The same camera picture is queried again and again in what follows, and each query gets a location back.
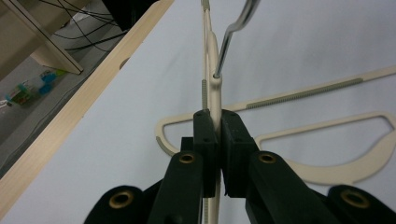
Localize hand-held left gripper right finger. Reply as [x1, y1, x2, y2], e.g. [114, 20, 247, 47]
[220, 109, 340, 224]

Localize white table mat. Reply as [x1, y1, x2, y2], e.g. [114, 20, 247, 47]
[0, 0, 396, 224]

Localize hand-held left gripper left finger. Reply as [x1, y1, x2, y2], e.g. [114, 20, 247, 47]
[148, 108, 219, 224]

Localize bundle of black cables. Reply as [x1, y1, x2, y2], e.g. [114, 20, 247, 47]
[39, 0, 129, 52]

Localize colourful plastic toy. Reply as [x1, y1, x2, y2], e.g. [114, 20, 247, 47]
[4, 69, 68, 106]

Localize cream plastic clothes hanger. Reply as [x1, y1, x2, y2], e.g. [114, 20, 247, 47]
[200, 0, 262, 224]
[254, 111, 396, 187]
[154, 64, 396, 157]

